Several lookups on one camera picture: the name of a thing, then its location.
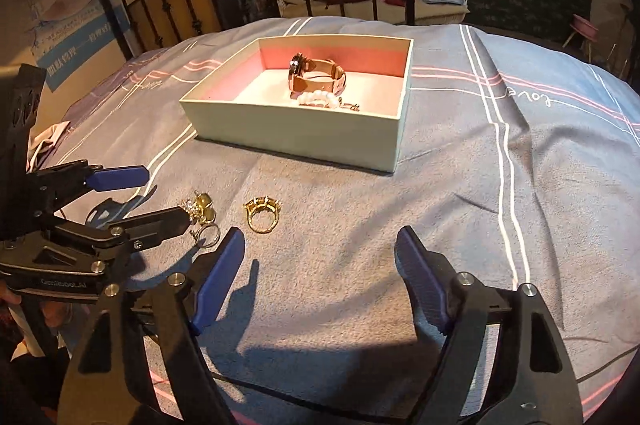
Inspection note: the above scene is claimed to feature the gold earring pair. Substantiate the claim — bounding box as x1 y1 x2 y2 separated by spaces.
181 191 216 226

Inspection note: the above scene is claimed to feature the tan strap wristwatch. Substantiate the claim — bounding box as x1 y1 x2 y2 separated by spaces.
288 52 346 98

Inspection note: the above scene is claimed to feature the gold leaf brooch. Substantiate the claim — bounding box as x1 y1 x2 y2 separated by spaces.
338 97 360 112

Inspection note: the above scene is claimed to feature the person left hand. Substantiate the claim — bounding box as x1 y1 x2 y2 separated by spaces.
0 281 72 331

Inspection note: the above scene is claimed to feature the silver keyring charm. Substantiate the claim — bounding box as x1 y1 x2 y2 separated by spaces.
190 223 221 249

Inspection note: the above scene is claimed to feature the grey striped bedsheet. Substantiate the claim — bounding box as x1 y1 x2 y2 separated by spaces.
52 18 639 424

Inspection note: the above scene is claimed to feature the open pale green box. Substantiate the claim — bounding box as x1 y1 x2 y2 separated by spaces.
180 34 413 173

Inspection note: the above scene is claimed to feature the pink small stool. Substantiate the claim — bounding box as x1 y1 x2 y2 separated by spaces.
562 15 599 60

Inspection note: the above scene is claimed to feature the gold gemstone ring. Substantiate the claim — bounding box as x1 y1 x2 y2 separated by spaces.
243 195 282 235

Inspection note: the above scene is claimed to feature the white pearl bracelet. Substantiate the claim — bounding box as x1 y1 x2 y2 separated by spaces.
297 88 342 110

